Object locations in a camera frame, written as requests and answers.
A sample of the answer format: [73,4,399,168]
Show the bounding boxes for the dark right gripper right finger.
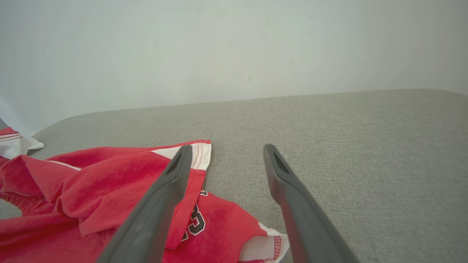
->
[263,144,361,263]

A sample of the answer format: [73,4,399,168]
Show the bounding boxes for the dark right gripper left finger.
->
[97,145,193,263]

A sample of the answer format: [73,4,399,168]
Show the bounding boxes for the red shorts with white stripe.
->
[0,140,290,263]

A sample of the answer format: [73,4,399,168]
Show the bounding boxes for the red jersey with white sleeves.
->
[0,126,45,160]

